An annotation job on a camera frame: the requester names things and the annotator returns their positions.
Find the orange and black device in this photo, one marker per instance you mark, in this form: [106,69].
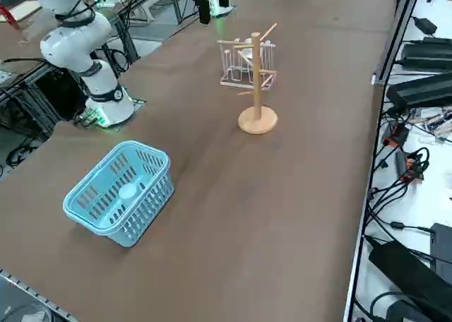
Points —
[397,135]
[411,166]

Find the blue IKEA cup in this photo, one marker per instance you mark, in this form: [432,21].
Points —
[129,191]

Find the cardboard sheet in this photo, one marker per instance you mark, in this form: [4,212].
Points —
[21,9]

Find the small black power adapter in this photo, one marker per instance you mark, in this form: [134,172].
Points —
[425,25]

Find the white cup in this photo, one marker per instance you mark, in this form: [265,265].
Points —
[247,55]

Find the aluminium table edge rail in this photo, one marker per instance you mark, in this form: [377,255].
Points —
[356,269]

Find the flat black power brick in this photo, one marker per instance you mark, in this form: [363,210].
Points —
[427,55]

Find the large black power brick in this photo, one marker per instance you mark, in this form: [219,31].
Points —
[406,276]

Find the wooden cup rack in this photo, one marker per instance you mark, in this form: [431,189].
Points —
[257,122]

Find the black box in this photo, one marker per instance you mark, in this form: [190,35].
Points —
[443,248]

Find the blue plastic basket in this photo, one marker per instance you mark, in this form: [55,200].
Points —
[102,230]

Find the long black power brick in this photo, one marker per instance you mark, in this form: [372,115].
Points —
[420,90]

